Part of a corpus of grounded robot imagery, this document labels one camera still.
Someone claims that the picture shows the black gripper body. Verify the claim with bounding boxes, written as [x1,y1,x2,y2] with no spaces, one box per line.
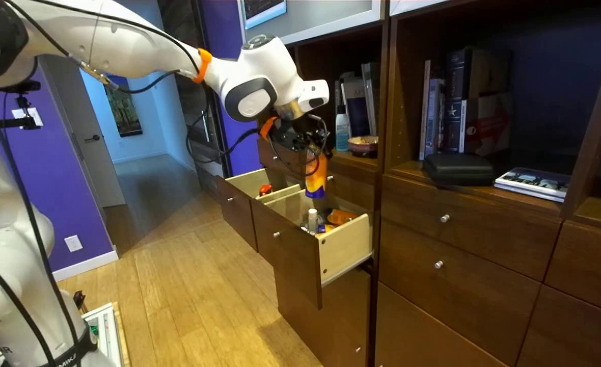
[269,113,330,158]

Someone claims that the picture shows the orange black tool in drawer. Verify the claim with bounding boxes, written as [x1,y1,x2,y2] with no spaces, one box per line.
[259,184,272,196]

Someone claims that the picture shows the left open wooden drawer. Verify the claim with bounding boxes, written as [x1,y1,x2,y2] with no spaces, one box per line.
[220,166,304,253]

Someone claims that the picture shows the white small bottle in drawer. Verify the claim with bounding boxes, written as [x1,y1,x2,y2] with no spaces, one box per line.
[305,207,319,233]

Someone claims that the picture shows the clear blue spray bottle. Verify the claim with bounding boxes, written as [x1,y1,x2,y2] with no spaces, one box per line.
[334,104,350,152]

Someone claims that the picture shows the upright books right shelf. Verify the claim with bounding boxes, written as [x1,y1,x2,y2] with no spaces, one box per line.
[418,46,511,161]

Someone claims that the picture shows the small round bowl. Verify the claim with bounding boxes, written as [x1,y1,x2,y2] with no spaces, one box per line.
[348,137,379,156]

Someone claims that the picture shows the black zip case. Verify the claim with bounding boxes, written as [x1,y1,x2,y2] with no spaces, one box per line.
[421,152,494,185]

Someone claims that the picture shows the white wall outlet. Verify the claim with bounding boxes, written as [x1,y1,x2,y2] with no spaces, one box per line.
[63,234,84,253]

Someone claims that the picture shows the flat book on shelf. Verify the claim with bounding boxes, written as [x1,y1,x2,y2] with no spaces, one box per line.
[493,166,569,204]

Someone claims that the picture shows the open wooden drawer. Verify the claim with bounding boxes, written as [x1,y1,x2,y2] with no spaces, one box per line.
[220,166,304,253]
[252,194,372,308]

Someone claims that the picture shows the dark wooden shelf cabinet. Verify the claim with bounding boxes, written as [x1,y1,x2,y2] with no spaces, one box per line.
[220,0,601,367]

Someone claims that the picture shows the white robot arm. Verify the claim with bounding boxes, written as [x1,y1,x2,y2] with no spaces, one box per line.
[0,0,330,367]

